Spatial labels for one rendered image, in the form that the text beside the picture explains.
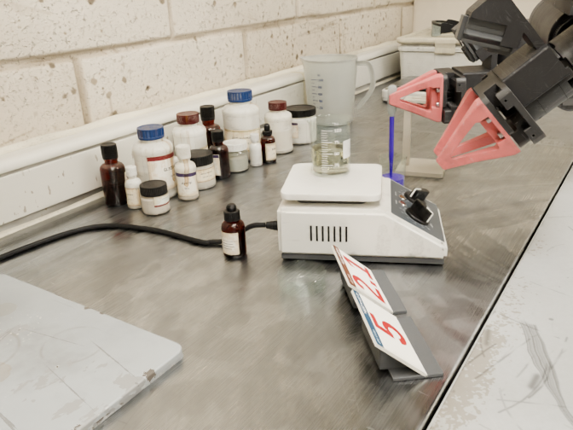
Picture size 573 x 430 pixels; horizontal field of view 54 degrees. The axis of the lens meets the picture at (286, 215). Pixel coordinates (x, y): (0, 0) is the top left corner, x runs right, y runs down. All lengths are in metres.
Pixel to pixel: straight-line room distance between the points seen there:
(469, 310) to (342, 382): 0.17
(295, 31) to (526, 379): 1.12
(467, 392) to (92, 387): 0.31
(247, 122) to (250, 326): 0.57
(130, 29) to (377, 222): 0.59
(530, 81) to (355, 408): 0.35
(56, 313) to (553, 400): 0.47
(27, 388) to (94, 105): 0.58
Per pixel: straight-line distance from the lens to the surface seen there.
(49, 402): 0.52
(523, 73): 0.60
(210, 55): 1.21
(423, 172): 0.98
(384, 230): 0.66
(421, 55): 1.78
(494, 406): 0.50
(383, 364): 0.51
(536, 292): 0.66
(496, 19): 0.60
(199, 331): 0.58
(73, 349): 0.58
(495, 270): 0.70
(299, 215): 0.66
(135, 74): 1.07
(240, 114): 1.07
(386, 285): 0.64
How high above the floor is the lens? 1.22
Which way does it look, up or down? 23 degrees down
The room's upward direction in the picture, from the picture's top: 3 degrees counter-clockwise
